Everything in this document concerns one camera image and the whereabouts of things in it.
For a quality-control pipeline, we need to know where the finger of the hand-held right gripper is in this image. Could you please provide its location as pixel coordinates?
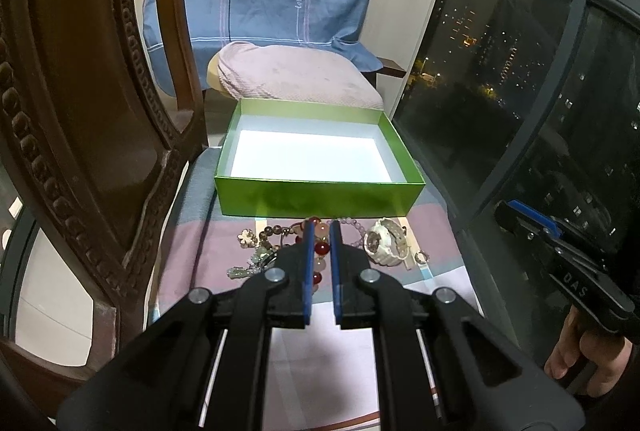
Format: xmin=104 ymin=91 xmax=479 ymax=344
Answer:
xmin=494 ymin=200 xmax=565 ymax=242

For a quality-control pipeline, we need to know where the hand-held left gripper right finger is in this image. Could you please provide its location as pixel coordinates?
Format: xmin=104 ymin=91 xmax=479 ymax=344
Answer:
xmin=329 ymin=221 xmax=586 ymax=431

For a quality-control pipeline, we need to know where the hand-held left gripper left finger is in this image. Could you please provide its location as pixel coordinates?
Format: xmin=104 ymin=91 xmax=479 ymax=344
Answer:
xmin=56 ymin=221 xmax=316 ymax=431

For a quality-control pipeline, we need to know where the red and pink bead bracelet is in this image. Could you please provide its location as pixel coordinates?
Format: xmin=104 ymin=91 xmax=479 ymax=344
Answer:
xmin=295 ymin=217 xmax=334 ymax=288

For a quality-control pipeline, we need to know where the white wrist watch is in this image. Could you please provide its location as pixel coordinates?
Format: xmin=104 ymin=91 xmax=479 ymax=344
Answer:
xmin=362 ymin=217 xmax=416 ymax=271

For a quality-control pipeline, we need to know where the green cardboard box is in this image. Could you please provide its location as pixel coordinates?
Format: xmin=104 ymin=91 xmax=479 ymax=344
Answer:
xmin=214 ymin=98 xmax=426 ymax=218

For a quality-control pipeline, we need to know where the person's right hand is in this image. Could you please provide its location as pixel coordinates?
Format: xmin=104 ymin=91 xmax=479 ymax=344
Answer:
xmin=544 ymin=311 xmax=636 ymax=398

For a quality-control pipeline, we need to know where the pink and grey plaid cloth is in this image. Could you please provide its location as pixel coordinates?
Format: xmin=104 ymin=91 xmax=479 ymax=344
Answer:
xmin=149 ymin=144 xmax=487 ymax=428

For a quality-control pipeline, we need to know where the dark framed window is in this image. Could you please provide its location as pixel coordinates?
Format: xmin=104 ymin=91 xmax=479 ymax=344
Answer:
xmin=394 ymin=0 xmax=640 ymax=262

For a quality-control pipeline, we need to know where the pink pillow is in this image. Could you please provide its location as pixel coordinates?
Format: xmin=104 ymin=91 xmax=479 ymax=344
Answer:
xmin=207 ymin=41 xmax=385 ymax=110

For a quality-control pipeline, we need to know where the dark wooden armrest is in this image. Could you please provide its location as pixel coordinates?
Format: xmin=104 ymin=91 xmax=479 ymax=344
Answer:
xmin=375 ymin=56 xmax=414 ymax=87

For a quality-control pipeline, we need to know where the carved wooden chair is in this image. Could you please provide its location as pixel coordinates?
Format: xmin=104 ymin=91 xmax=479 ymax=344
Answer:
xmin=0 ymin=0 xmax=211 ymax=412

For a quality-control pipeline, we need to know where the purple bead bracelet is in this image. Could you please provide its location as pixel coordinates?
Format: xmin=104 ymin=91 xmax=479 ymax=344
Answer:
xmin=340 ymin=217 xmax=382 ymax=248

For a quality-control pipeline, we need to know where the brown bead bracelet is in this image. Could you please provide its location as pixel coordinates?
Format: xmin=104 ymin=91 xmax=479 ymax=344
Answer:
xmin=257 ymin=223 xmax=304 ymax=252

